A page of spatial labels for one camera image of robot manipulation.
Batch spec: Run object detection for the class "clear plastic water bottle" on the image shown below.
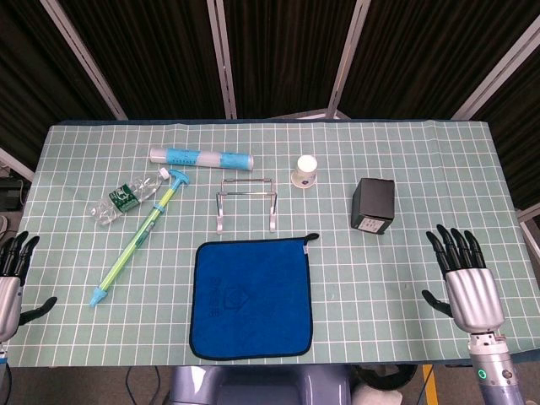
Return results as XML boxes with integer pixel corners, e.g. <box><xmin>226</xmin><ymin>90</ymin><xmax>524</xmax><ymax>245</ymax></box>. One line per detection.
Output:
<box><xmin>87</xmin><ymin>167</ymin><xmax>170</xmax><ymax>226</ymax></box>

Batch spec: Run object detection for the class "black cardboard box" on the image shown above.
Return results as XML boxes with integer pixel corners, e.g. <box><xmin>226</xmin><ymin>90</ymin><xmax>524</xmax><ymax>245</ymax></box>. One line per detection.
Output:
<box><xmin>349</xmin><ymin>177</ymin><xmax>397</xmax><ymax>235</ymax></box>

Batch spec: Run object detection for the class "black round object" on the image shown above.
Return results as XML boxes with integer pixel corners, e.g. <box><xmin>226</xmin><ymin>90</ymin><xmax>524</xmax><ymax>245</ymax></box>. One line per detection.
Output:
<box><xmin>357</xmin><ymin>364</ymin><xmax>419</xmax><ymax>392</ymax></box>

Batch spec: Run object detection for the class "white floral paper cup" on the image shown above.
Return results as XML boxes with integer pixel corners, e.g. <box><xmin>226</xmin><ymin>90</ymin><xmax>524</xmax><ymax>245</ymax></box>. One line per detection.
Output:
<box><xmin>289</xmin><ymin>154</ymin><xmax>318</xmax><ymax>190</ymax></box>

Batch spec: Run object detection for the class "lavender robot torso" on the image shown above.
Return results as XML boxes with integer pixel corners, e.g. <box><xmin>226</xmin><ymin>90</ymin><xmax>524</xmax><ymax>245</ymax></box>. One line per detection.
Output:
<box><xmin>168</xmin><ymin>364</ymin><xmax>354</xmax><ymax>405</ymax></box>

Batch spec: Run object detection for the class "white partition frame post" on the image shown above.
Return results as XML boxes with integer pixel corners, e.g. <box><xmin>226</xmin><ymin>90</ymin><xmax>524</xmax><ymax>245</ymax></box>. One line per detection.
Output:
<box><xmin>205</xmin><ymin>0</ymin><xmax>238</xmax><ymax>120</ymax></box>
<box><xmin>326</xmin><ymin>0</ymin><xmax>373</xmax><ymax>120</ymax></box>
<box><xmin>40</xmin><ymin>0</ymin><xmax>128</xmax><ymax>121</ymax></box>
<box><xmin>450</xmin><ymin>19</ymin><xmax>540</xmax><ymax>120</ymax></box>

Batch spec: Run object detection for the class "clear tube with blue labels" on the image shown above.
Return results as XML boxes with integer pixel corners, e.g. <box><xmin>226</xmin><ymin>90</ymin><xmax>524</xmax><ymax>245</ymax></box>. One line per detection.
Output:
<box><xmin>149</xmin><ymin>145</ymin><xmax>256</xmax><ymax>172</ymax></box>

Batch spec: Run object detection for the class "metal wire stand rack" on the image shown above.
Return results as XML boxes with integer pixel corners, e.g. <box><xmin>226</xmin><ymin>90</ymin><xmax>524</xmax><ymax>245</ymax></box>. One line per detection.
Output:
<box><xmin>214</xmin><ymin>176</ymin><xmax>279</xmax><ymax>235</ymax></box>

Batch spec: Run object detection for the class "green and blue toothbrush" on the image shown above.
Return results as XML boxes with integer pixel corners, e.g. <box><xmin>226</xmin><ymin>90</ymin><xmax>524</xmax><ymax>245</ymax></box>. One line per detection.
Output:
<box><xmin>89</xmin><ymin>168</ymin><xmax>191</xmax><ymax>308</ymax></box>

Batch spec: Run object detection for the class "dark equipment box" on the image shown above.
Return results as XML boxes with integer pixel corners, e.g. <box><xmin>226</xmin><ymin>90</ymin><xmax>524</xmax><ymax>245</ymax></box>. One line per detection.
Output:
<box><xmin>0</xmin><ymin>175</ymin><xmax>24</xmax><ymax>212</ymax></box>

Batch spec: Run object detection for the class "blue cloth towel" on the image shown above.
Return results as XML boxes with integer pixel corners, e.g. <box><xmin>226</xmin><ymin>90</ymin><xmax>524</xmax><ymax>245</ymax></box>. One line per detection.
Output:
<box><xmin>188</xmin><ymin>232</ymin><xmax>321</xmax><ymax>361</ymax></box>

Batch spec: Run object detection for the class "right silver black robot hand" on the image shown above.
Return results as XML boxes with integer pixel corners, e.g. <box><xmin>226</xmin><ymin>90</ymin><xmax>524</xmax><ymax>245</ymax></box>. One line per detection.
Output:
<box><xmin>421</xmin><ymin>224</ymin><xmax>506</xmax><ymax>335</ymax></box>

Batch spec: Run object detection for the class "green grid tablecloth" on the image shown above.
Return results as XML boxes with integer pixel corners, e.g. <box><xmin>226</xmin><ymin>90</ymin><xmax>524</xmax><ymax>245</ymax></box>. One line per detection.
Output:
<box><xmin>7</xmin><ymin>120</ymin><xmax>527</xmax><ymax>367</ymax></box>

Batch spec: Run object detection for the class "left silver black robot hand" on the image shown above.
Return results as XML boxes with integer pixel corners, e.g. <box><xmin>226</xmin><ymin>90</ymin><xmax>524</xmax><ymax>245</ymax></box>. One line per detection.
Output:
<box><xmin>0</xmin><ymin>230</ymin><xmax>58</xmax><ymax>343</ymax></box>

